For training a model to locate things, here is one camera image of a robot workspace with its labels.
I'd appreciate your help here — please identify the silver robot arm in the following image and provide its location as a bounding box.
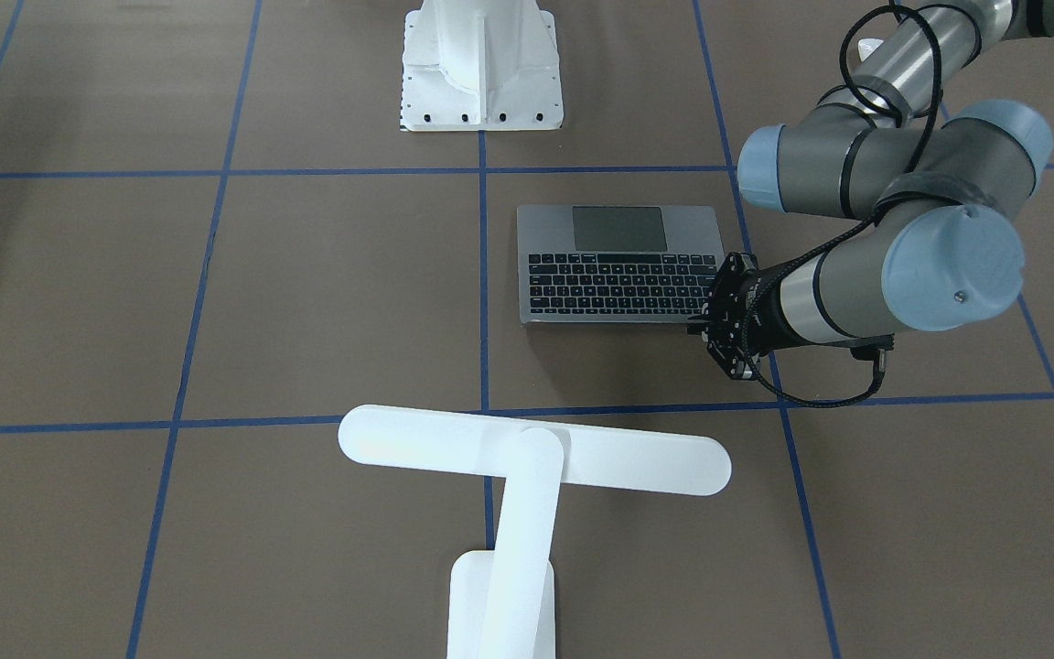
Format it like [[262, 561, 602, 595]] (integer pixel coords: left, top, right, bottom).
[[687, 1, 1054, 380]]

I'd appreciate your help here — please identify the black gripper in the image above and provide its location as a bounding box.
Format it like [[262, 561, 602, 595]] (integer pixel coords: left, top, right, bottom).
[[687, 252, 761, 381]]

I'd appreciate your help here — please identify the white desk lamp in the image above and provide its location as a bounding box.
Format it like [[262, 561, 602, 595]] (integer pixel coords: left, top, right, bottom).
[[338, 405, 731, 658]]

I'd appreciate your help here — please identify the white pillar mount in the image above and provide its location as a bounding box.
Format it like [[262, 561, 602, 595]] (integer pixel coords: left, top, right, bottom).
[[399, 1, 565, 131]]

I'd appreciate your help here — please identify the silver laptop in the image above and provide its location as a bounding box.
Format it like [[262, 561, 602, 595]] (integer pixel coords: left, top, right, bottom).
[[515, 203, 725, 325]]

